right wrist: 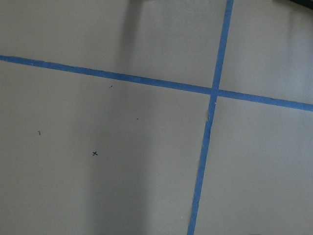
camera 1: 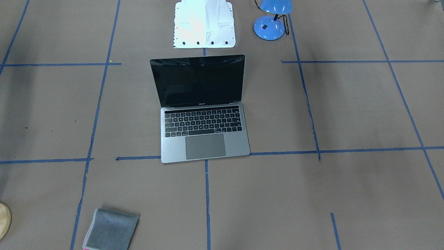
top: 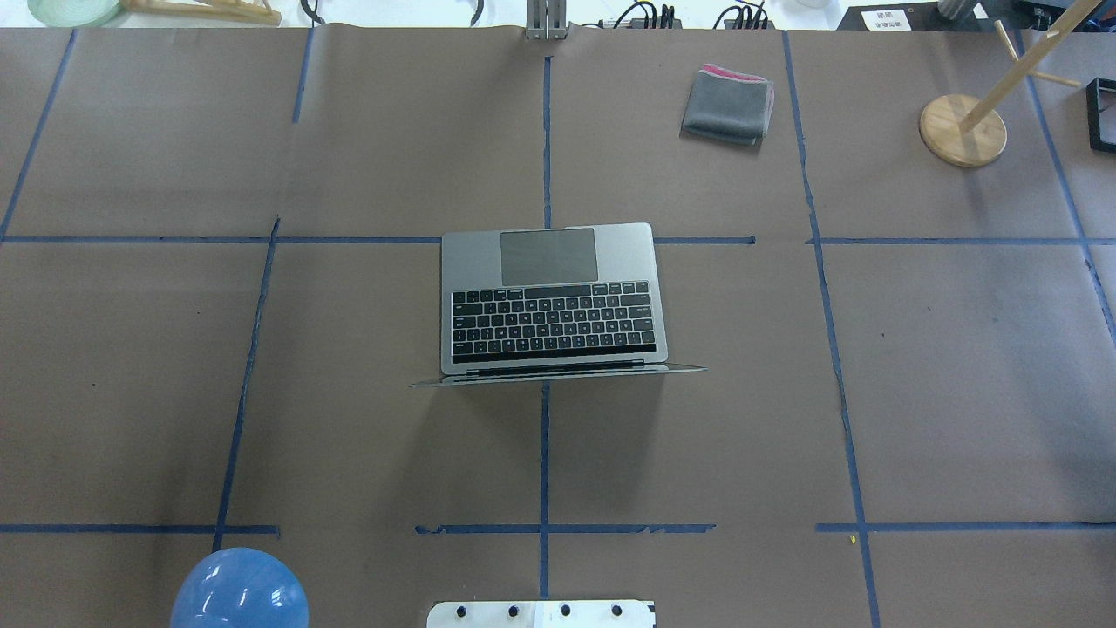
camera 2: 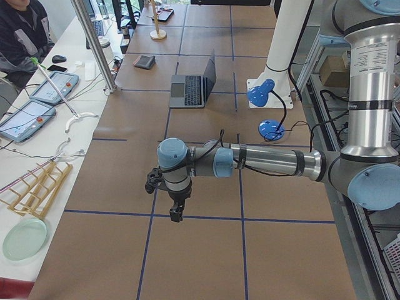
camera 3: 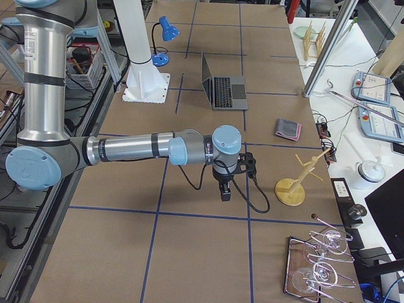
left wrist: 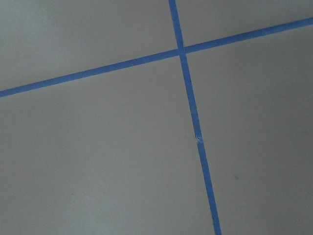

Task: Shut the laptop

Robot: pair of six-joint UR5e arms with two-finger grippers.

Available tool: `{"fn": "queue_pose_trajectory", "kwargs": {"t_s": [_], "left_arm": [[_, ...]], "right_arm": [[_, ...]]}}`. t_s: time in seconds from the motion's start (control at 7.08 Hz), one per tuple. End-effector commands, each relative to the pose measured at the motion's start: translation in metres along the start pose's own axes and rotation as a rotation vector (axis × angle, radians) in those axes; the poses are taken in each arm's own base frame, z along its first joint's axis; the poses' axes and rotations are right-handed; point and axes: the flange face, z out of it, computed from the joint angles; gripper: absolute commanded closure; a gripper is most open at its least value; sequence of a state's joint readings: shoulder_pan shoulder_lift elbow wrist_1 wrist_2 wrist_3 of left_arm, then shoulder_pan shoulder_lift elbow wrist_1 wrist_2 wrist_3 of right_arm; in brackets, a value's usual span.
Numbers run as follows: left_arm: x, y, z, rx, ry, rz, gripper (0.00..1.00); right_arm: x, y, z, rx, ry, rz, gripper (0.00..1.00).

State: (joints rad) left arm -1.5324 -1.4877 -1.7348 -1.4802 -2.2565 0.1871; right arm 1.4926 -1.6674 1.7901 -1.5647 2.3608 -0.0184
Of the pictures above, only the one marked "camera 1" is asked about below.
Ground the grey folded cloth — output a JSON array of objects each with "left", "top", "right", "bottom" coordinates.
[{"left": 82, "top": 208, "right": 139, "bottom": 250}]

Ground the wooden mug tree stand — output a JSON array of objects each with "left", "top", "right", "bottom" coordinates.
[{"left": 0, "top": 203, "right": 12, "bottom": 240}]

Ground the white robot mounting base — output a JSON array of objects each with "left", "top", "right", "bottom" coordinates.
[{"left": 173, "top": 0, "right": 236, "bottom": 49}]

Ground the blue desk lamp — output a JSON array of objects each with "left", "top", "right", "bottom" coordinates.
[{"left": 253, "top": 0, "right": 293, "bottom": 41}]

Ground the grey laptop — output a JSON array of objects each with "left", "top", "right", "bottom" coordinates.
[{"left": 150, "top": 54, "right": 250, "bottom": 163}]

